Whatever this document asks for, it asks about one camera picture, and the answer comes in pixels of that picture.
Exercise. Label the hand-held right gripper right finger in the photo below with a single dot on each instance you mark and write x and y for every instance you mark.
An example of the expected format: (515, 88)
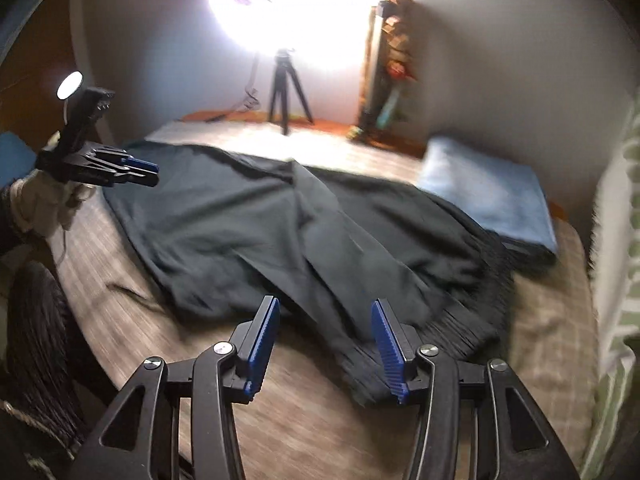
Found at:
(390, 350)

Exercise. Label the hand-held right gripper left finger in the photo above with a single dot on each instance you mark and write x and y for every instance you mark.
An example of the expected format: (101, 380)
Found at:
(260, 350)

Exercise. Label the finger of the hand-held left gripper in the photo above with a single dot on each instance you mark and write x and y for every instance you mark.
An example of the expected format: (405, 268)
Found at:
(135, 178)
(142, 164)

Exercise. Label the dark clothes pile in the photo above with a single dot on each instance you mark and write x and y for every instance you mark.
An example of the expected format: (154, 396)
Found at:
(225, 235)

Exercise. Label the person's left forearm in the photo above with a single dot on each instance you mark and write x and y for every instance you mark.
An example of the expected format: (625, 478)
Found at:
(7, 220)

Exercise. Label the person's left hand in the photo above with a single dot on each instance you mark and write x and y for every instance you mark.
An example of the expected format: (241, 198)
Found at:
(40, 200)

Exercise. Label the brown wooden panel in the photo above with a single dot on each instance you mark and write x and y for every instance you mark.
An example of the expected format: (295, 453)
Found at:
(35, 50)

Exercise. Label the beige plaid blanket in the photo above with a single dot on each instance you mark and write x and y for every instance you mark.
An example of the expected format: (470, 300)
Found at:
(545, 335)

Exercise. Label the black small tripod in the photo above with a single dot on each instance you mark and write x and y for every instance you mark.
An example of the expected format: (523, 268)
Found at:
(287, 90)

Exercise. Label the dark fringed cloth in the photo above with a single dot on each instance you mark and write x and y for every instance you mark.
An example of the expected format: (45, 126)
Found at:
(37, 340)

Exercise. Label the blue folded cloth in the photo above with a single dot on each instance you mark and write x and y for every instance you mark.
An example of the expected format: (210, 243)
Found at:
(485, 185)

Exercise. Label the orange mat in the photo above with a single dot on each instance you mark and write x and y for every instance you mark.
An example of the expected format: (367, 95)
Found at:
(330, 122)

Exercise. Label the green striped white pillow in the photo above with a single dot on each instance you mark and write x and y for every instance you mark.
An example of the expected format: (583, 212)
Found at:
(617, 260)

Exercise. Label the silver folded tripod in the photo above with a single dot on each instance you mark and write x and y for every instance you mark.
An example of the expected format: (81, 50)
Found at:
(372, 70)

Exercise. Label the folded tripod with cloth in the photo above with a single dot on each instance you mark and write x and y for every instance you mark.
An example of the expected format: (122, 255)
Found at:
(400, 60)

